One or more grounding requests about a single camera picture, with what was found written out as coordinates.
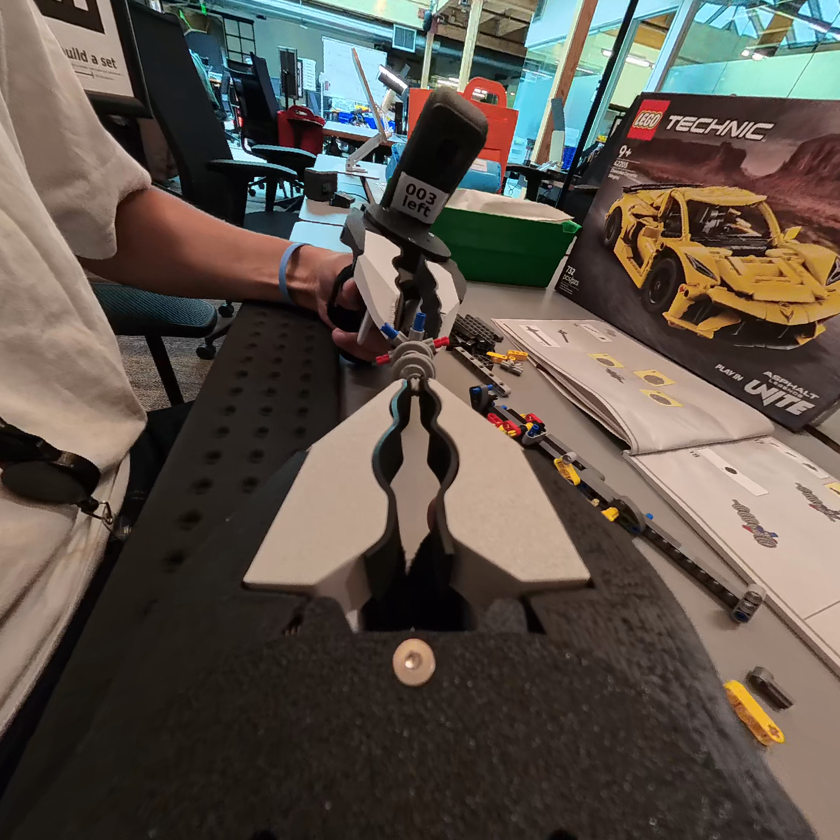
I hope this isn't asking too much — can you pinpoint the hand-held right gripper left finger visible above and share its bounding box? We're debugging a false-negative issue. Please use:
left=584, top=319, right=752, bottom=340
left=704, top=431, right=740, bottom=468
left=243, top=377, right=417, bottom=634

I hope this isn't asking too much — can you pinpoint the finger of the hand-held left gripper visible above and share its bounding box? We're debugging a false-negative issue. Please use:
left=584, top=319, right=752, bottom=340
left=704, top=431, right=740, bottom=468
left=419, top=256, right=462, bottom=342
left=354, top=230, right=412, bottom=347

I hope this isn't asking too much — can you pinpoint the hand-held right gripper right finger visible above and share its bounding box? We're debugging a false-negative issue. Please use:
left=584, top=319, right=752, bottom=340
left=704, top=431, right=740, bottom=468
left=416, top=379, right=592, bottom=634

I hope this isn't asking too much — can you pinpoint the grey lego gear shaft assembly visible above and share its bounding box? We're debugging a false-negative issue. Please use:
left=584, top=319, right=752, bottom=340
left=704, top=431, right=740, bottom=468
left=374, top=314, right=454, bottom=395

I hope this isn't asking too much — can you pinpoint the long dark lego chassis assembly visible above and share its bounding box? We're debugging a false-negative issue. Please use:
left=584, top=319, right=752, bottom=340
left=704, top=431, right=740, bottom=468
left=469, top=384, right=767, bottom=623

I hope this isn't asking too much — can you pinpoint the person's left forearm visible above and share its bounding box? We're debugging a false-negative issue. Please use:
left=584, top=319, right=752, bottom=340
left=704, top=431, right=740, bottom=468
left=79, top=187, right=312, bottom=309

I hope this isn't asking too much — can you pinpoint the small pile of lego beams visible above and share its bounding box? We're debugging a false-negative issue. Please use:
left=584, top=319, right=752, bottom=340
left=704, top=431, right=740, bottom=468
left=449, top=314, right=529, bottom=398

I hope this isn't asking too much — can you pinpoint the yellow car lego set box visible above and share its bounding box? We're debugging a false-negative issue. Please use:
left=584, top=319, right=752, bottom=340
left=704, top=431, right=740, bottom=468
left=554, top=92, right=840, bottom=433

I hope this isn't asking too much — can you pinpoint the yellow lego liftarm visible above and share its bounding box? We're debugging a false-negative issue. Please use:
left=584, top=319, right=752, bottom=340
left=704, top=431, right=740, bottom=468
left=724, top=679, right=786, bottom=747

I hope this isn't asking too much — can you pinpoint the dark grey lego connector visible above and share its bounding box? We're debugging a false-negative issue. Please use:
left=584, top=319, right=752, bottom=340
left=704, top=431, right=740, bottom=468
left=747, top=666, right=795, bottom=711

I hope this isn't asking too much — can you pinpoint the orange tote bag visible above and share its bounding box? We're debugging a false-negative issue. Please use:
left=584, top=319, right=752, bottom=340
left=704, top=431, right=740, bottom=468
left=408, top=77, right=519, bottom=191

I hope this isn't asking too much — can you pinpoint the green plastic bin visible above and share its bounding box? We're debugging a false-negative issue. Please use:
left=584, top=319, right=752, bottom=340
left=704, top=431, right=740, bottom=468
left=430, top=206, right=583, bottom=290

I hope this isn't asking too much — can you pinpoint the blue wristband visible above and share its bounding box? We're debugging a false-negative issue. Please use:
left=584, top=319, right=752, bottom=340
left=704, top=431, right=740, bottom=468
left=277, top=241, right=312, bottom=306

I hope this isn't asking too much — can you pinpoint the whiteboard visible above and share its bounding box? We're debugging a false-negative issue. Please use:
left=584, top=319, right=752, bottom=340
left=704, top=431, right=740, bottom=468
left=322, top=36, right=388, bottom=109

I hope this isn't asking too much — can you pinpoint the red office chair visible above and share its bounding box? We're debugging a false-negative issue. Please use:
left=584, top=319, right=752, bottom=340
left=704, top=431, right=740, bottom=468
left=276, top=105, right=327, bottom=157

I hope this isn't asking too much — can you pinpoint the wooden support beam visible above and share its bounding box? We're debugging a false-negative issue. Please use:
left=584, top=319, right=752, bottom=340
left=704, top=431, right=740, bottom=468
left=535, top=0, right=599, bottom=165

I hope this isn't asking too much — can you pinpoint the open instruction booklet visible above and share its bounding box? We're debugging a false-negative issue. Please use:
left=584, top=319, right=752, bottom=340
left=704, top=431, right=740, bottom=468
left=491, top=318, right=840, bottom=677

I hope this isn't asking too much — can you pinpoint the black office chair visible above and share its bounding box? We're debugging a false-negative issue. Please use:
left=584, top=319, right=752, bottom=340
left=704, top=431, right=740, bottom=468
left=226, top=52, right=317, bottom=214
left=128, top=0, right=299, bottom=227

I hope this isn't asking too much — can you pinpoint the teal mesh office chair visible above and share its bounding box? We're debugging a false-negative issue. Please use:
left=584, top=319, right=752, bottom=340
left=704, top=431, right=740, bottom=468
left=92, top=281, right=234, bottom=408

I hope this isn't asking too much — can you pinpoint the white t-shirt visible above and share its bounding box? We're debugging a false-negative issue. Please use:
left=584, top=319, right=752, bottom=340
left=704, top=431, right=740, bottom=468
left=0, top=0, right=153, bottom=729

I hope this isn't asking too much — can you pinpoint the white sign with black pattern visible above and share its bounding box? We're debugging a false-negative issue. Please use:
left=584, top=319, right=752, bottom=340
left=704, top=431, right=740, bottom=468
left=33, top=0, right=135, bottom=99

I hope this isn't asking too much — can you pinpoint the black metal post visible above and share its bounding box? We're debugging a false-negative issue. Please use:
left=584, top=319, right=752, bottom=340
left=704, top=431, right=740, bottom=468
left=576, top=0, right=641, bottom=193

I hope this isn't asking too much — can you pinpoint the black lanyard with badge reel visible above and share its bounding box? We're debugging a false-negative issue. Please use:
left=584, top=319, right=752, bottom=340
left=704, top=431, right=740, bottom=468
left=0, top=420, right=116, bottom=526

